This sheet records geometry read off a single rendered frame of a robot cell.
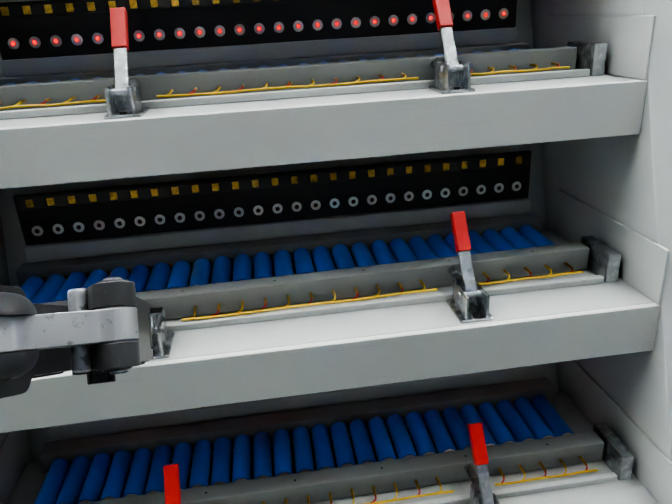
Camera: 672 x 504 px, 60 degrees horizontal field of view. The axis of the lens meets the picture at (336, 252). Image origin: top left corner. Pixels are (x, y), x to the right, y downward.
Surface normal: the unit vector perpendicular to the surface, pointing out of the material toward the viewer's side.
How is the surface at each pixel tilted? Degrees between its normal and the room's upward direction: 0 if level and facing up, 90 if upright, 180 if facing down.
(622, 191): 90
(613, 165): 90
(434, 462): 19
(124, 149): 109
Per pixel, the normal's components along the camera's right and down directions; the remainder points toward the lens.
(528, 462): 0.14, 0.36
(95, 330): 0.51, -0.17
